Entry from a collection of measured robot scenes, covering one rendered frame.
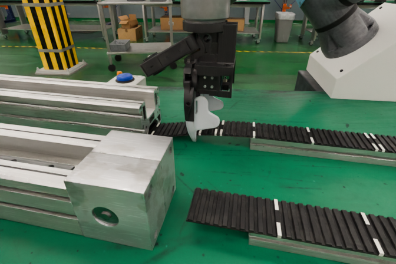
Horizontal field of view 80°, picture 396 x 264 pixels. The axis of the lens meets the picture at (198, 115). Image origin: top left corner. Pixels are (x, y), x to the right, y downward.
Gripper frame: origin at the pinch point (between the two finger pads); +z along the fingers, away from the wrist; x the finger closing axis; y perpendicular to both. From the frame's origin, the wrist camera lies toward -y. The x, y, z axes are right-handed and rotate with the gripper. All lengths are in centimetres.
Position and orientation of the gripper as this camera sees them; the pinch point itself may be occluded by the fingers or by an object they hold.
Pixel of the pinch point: (193, 127)
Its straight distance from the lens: 47.1
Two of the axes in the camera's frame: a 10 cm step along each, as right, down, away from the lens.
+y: 9.8, 0.9, -1.7
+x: 1.9, -4.8, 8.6
